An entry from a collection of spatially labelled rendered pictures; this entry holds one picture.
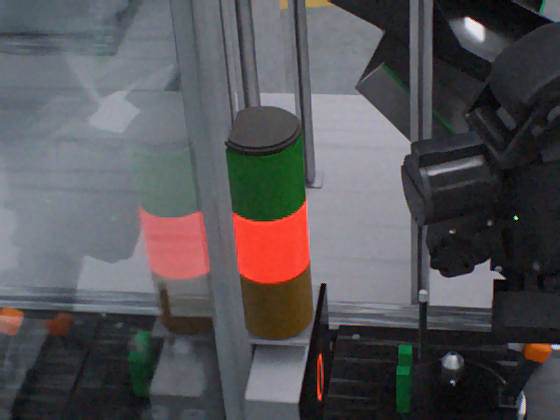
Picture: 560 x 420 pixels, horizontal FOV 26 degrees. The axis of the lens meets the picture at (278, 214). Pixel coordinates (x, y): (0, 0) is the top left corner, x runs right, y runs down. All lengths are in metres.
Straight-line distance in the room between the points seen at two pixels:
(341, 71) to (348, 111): 1.80
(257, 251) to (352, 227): 0.80
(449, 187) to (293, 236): 0.19
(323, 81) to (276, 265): 2.78
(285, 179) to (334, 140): 0.99
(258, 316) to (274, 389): 0.05
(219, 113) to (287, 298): 0.14
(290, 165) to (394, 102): 0.49
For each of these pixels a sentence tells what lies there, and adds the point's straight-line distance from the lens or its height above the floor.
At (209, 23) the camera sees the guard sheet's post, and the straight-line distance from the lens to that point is 0.68.
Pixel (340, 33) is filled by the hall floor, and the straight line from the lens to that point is 3.79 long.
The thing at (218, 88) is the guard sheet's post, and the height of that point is 1.45.
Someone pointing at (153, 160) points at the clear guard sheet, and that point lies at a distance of 0.60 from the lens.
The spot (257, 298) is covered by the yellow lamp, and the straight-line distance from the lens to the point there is 0.79.
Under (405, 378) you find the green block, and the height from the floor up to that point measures 1.04.
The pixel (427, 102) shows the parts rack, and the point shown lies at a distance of 1.16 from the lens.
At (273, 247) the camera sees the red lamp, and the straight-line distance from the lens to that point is 0.76.
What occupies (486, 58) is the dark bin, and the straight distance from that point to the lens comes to 1.16.
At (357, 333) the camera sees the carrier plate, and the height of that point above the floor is 0.97.
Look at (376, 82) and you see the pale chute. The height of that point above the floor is 1.19.
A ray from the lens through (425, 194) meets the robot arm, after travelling 0.91.
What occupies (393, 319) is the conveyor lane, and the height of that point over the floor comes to 0.95.
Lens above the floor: 1.81
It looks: 37 degrees down
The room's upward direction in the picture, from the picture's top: 5 degrees counter-clockwise
